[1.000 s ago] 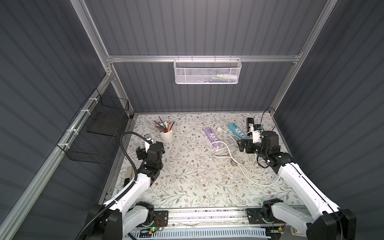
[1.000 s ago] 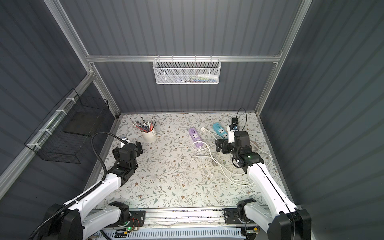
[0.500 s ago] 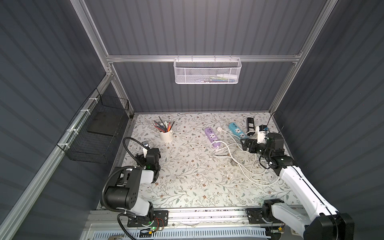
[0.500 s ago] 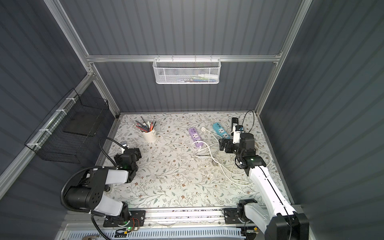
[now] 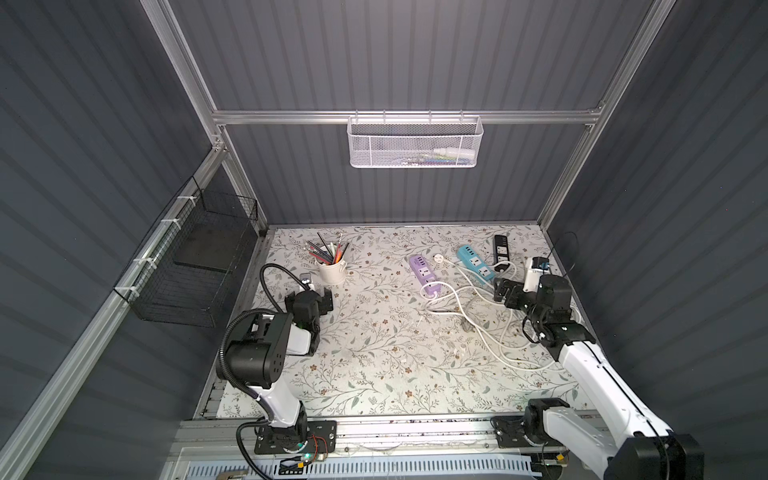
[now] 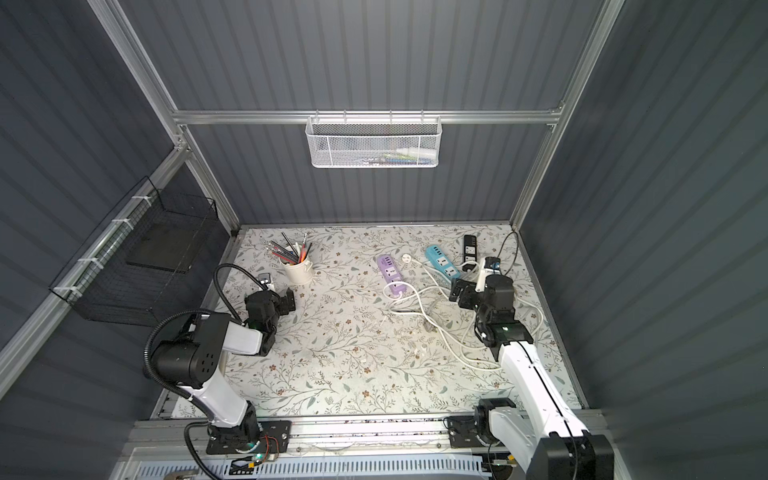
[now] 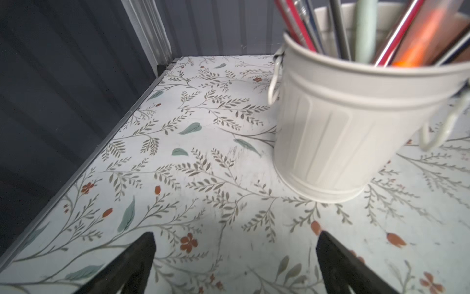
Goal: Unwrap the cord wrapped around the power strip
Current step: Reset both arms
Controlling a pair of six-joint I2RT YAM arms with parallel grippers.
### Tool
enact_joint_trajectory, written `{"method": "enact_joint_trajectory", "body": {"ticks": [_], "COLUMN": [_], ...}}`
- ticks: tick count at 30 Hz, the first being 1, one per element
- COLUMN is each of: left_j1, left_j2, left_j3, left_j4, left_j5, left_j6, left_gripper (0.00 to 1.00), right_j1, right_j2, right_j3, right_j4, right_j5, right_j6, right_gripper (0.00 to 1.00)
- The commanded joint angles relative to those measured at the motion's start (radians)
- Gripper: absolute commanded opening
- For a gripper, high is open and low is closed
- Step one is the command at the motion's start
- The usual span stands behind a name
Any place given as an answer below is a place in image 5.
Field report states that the black wire basket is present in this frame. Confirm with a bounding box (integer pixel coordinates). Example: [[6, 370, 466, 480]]
[[115, 181, 259, 328]]

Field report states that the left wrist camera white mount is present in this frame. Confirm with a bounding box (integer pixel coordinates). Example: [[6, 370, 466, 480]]
[[299, 272, 315, 290]]

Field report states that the white pencil cup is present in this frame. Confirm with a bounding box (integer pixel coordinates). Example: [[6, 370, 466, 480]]
[[316, 260, 347, 286]]

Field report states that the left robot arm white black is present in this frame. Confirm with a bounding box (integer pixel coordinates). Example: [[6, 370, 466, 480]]
[[215, 288, 333, 450]]

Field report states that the purple power strip white cord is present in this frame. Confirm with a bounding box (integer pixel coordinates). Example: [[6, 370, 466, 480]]
[[407, 254, 559, 373]]

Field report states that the teal power strip white cord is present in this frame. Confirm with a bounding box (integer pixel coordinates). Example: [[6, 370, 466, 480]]
[[433, 244, 553, 313]]

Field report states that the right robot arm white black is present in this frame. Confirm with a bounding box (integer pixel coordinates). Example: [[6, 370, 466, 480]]
[[494, 274, 705, 479]]

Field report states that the white wire mesh basket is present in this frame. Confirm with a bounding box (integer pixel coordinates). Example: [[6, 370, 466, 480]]
[[346, 114, 484, 169]]

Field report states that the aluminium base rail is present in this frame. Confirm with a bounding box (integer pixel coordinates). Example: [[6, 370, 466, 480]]
[[179, 413, 601, 457]]

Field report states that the black power strip white cord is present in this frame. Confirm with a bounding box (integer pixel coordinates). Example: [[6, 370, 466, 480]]
[[458, 233, 580, 370]]

